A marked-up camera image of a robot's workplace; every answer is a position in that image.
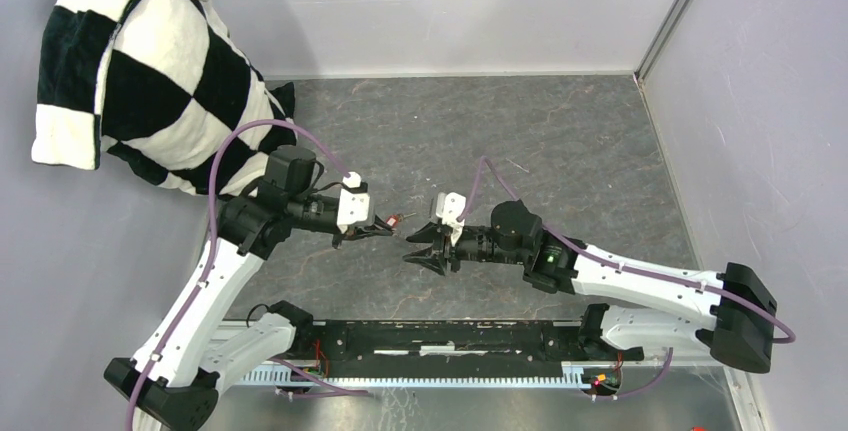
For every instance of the key with red tag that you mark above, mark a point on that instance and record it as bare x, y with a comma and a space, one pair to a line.
394, 220

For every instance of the aluminium frame rail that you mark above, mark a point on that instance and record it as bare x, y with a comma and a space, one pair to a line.
604, 378

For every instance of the corner aluminium profile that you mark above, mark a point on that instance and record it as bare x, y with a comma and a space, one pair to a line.
661, 38

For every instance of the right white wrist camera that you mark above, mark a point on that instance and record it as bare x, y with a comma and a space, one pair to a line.
446, 211

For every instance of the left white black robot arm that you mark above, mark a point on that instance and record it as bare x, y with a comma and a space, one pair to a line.
212, 282

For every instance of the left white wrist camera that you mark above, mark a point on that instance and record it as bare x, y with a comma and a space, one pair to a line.
355, 207

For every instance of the white slotted cable duct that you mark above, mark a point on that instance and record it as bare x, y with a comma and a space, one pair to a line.
567, 377

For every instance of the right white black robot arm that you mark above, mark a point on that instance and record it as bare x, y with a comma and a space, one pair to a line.
728, 315

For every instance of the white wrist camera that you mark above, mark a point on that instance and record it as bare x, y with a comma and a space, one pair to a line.
446, 211
355, 207

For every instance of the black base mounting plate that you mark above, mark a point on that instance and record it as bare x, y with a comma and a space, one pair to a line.
452, 349

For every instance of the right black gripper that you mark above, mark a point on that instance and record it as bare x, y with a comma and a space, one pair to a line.
432, 232

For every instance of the black and white checkered cloth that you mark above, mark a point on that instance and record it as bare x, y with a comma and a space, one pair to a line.
160, 85

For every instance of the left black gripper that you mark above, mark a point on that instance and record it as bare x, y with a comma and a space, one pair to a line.
378, 227

